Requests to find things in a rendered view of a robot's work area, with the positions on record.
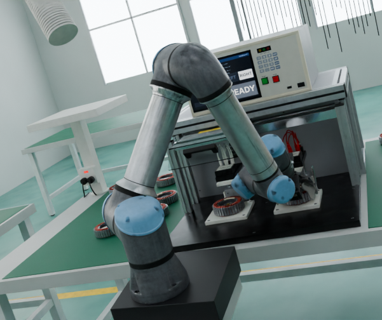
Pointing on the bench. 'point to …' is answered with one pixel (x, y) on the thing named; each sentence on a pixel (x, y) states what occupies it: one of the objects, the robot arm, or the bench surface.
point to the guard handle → (200, 150)
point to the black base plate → (266, 209)
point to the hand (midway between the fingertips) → (297, 194)
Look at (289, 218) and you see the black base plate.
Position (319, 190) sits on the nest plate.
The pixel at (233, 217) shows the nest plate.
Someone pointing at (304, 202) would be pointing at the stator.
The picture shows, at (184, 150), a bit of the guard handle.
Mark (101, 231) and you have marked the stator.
